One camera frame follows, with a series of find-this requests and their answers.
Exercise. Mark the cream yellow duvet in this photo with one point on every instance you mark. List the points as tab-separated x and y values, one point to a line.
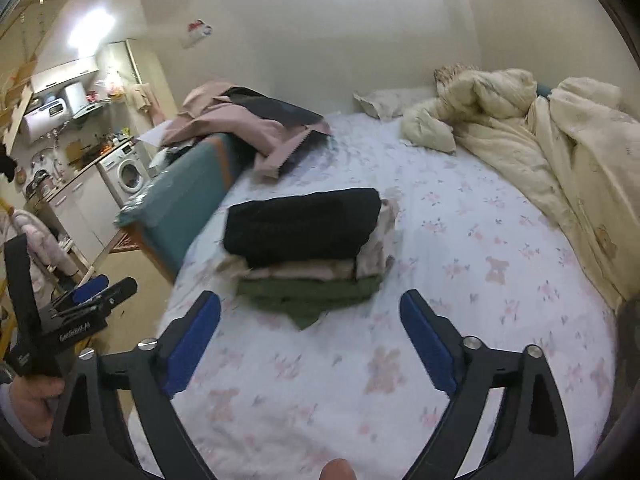
573	152

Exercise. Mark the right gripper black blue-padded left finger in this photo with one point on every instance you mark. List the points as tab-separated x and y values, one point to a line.
184	342

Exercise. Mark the pink clothes pile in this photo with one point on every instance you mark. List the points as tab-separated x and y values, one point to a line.
276	130

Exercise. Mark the white pillow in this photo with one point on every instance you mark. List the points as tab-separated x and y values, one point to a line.
387	104

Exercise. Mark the kitchen counter cabinet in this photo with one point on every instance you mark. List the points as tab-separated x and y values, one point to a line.
85	210

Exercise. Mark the folded olive green garment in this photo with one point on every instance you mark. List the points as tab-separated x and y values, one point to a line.
305	301

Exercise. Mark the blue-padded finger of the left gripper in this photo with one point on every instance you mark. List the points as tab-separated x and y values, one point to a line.
81	293

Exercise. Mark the white water heater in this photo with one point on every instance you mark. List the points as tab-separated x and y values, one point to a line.
51	116

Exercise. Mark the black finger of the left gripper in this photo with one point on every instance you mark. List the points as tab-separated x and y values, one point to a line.
105	301

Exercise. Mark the black pants blue stripe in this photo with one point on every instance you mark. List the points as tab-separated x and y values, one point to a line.
318	226

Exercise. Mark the person's left hand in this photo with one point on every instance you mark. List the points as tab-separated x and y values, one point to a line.
25	406

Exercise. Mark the white floral bed sheet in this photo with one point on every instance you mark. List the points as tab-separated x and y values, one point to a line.
271	401

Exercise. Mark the white washing machine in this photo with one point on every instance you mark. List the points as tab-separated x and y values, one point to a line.
125	171

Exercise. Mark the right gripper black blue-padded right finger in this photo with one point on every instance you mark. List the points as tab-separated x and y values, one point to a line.
436	341

